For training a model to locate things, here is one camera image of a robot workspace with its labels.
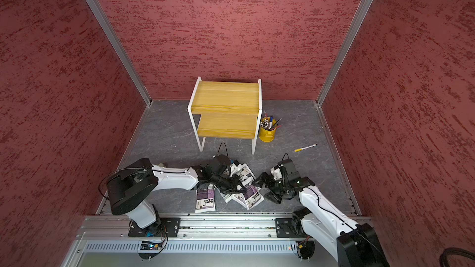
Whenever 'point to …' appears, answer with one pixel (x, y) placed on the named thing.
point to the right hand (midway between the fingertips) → (257, 193)
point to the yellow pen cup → (268, 127)
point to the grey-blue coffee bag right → (245, 176)
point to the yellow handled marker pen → (297, 149)
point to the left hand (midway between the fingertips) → (244, 195)
